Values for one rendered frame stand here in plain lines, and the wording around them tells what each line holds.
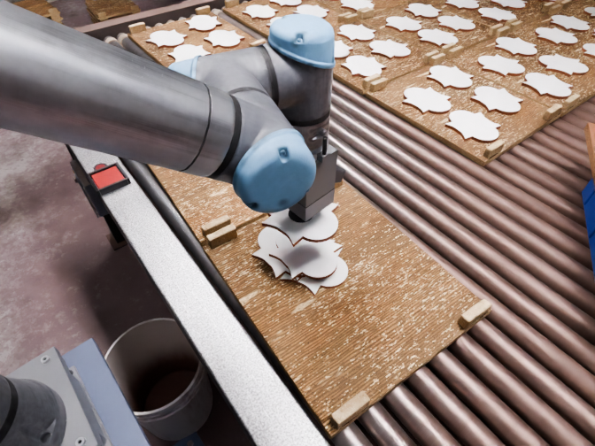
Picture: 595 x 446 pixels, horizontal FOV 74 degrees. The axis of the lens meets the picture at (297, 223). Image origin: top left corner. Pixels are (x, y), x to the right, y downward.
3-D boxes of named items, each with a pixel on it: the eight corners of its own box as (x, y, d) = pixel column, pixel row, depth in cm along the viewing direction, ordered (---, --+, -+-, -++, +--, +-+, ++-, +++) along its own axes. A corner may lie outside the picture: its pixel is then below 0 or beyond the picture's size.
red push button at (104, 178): (101, 193, 91) (99, 188, 89) (92, 180, 94) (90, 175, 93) (127, 182, 93) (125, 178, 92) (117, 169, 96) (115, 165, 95)
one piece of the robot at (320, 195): (367, 114, 55) (355, 198, 67) (321, 90, 60) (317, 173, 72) (306, 150, 50) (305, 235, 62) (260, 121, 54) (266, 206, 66)
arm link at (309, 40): (251, 17, 45) (319, 5, 47) (258, 103, 53) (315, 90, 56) (277, 43, 40) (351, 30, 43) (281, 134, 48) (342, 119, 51)
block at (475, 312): (464, 331, 65) (470, 322, 63) (455, 322, 66) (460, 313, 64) (487, 312, 68) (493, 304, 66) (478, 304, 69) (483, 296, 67)
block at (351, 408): (336, 431, 55) (338, 426, 53) (328, 419, 56) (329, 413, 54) (369, 405, 57) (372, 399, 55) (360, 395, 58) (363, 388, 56)
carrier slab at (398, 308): (329, 440, 56) (330, 436, 55) (203, 251, 79) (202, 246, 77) (489, 314, 69) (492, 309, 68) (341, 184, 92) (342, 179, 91)
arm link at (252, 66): (181, 98, 36) (290, 75, 39) (158, 49, 43) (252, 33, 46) (197, 165, 42) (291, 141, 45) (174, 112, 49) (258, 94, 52)
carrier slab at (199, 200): (202, 248, 79) (200, 242, 78) (134, 145, 102) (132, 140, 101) (340, 182, 92) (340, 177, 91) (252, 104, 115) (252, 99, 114)
